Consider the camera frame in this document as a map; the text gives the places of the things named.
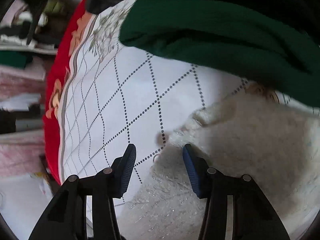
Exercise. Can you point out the green folded sweater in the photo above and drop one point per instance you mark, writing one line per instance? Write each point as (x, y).
(227, 37)

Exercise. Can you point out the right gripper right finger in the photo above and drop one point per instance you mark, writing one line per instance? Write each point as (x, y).
(235, 202)

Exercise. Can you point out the clothes rack with garments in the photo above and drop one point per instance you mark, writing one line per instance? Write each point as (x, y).
(31, 32)

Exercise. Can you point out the red floral blanket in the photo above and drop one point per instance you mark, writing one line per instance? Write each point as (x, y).
(60, 76)

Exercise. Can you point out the white diamond-pattern mat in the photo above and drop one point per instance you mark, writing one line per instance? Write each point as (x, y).
(118, 95)

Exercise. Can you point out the white tweed cardigan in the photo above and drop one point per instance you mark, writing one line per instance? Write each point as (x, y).
(246, 134)

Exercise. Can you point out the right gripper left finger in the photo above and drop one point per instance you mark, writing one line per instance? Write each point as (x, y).
(83, 208)

